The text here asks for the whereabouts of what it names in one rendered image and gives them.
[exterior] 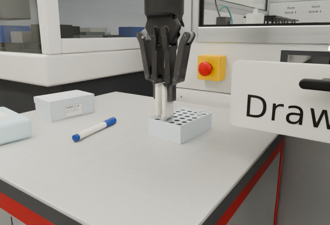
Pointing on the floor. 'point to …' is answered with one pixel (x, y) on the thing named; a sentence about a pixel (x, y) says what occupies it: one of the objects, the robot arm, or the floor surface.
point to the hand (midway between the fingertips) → (164, 100)
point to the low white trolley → (139, 171)
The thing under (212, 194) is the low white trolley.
